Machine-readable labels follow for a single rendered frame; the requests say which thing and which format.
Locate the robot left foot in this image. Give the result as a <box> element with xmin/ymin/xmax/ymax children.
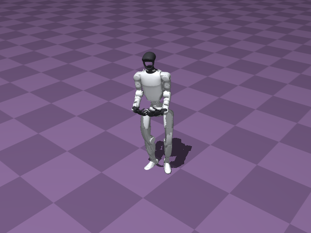
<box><xmin>164</xmin><ymin>158</ymin><xmax>171</xmax><ymax>174</ymax></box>

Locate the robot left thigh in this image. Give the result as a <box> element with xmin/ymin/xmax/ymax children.
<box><xmin>163</xmin><ymin>109</ymin><xmax>174</xmax><ymax>146</ymax></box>

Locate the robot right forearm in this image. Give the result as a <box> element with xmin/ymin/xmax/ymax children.
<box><xmin>132</xmin><ymin>94</ymin><xmax>141</xmax><ymax>111</ymax></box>

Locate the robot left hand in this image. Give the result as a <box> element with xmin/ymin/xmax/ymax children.
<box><xmin>147</xmin><ymin>107</ymin><xmax>167</xmax><ymax>117</ymax></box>

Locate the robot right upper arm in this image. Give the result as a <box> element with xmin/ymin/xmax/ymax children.
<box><xmin>133</xmin><ymin>71</ymin><xmax>144</xmax><ymax>98</ymax></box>

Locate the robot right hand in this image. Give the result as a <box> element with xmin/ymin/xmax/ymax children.
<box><xmin>132</xmin><ymin>106</ymin><xmax>147</xmax><ymax>116</ymax></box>

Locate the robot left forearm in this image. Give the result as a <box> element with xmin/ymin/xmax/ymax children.
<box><xmin>162</xmin><ymin>92</ymin><xmax>171</xmax><ymax>115</ymax></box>

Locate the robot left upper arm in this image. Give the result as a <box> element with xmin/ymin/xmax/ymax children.
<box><xmin>160</xmin><ymin>72</ymin><xmax>171</xmax><ymax>98</ymax></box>

